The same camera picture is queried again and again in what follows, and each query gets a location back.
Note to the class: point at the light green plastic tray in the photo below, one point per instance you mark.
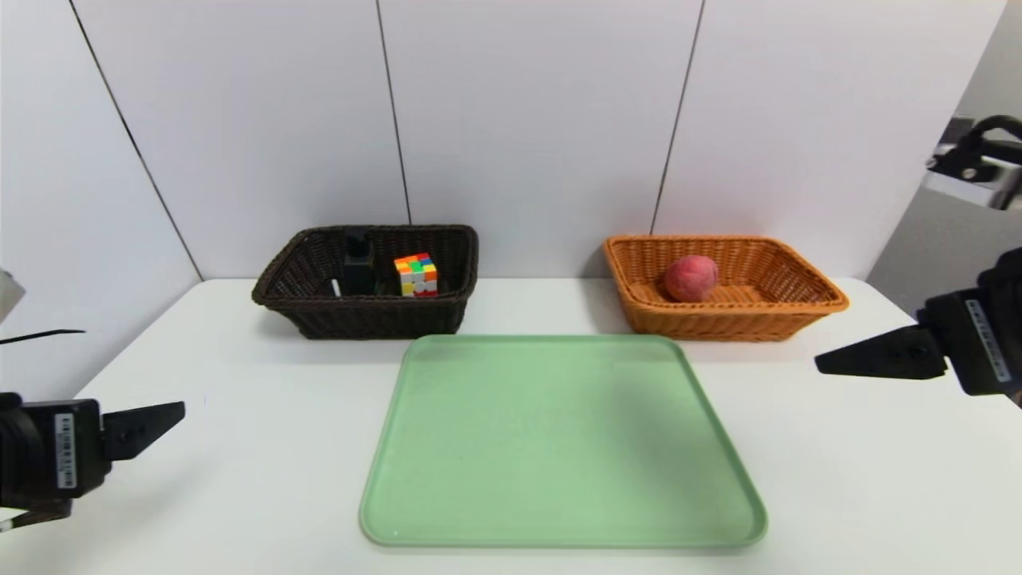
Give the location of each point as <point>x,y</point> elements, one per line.
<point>559,447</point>

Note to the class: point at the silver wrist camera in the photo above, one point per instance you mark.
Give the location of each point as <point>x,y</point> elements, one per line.
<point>974,172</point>
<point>8,294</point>

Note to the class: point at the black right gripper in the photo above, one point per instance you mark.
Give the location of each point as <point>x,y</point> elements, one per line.
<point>976,339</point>

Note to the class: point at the multicoloured puzzle cube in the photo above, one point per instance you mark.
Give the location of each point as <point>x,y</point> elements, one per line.
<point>417,275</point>

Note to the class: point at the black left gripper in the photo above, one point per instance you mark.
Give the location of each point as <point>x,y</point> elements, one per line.
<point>70,449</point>

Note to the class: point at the red peach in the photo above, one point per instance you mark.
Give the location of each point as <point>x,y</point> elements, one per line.
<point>691,278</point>

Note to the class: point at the dark brown wicker basket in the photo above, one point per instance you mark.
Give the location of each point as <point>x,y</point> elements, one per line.
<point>375,319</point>

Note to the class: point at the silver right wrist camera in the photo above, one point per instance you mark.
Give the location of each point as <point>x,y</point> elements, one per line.
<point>974,172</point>

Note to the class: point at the orange wicker basket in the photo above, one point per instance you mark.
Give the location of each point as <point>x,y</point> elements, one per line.
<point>718,323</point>

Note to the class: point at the black rectangular bottle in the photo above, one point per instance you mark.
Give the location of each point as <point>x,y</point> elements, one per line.
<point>358,267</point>

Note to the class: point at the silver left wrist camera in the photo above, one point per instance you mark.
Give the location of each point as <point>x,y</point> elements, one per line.
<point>8,294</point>

